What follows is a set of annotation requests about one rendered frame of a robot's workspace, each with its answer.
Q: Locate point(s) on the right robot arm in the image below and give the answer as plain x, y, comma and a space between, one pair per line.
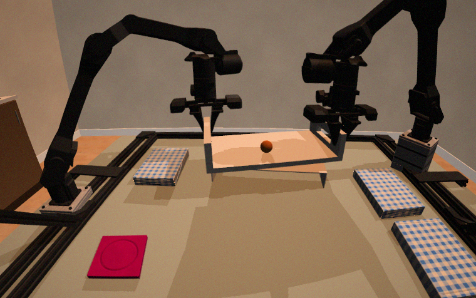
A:
424, 98

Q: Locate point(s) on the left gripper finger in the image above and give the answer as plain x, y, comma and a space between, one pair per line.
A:
199, 118
214, 115

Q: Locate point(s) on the orange ball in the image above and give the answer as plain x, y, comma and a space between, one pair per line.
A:
266, 146

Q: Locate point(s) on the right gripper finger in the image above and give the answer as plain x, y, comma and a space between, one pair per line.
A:
334, 128
348, 126

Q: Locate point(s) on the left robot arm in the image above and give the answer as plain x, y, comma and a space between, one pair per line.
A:
97, 48

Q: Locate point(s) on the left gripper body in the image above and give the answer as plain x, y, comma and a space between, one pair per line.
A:
205, 91

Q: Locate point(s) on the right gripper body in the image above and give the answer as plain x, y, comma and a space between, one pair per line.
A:
343, 100

